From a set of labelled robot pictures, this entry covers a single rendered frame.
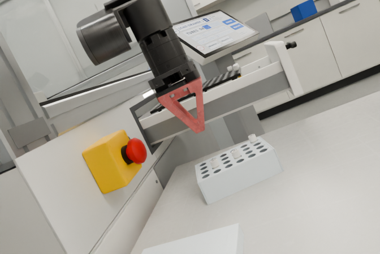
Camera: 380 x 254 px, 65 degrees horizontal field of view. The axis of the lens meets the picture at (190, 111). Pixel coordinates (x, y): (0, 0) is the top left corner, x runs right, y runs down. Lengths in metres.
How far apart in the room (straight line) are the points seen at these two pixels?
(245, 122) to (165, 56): 1.33
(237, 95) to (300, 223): 0.33
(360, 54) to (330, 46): 0.34
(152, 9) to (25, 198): 0.28
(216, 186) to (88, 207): 0.18
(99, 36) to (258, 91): 0.33
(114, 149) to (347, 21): 3.55
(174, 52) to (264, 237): 0.26
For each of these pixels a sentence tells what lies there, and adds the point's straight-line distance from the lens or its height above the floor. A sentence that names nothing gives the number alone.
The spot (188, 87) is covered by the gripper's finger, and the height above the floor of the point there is 0.93.
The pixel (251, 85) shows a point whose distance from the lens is 0.62.
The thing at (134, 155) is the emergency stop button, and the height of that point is 0.87.
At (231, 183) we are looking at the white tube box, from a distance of 0.46.
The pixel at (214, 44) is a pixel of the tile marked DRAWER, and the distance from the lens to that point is 1.58.
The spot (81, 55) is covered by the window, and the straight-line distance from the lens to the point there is 0.62.
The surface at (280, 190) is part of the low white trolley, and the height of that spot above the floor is 0.76.
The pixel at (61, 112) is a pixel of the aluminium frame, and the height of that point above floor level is 0.97.
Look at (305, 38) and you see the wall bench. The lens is 3.70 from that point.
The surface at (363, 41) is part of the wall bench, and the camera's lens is 3.90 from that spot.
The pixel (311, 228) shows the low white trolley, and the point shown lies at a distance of 0.35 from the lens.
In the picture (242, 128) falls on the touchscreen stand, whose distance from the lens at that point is 1.72.
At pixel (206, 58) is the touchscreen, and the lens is 1.46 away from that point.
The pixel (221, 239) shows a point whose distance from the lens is 0.35.
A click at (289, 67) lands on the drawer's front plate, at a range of 0.60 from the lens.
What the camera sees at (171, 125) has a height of 0.86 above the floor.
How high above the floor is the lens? 0.96
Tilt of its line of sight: 8 degrees down
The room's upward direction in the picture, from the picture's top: 25 degrees counter-clockwise
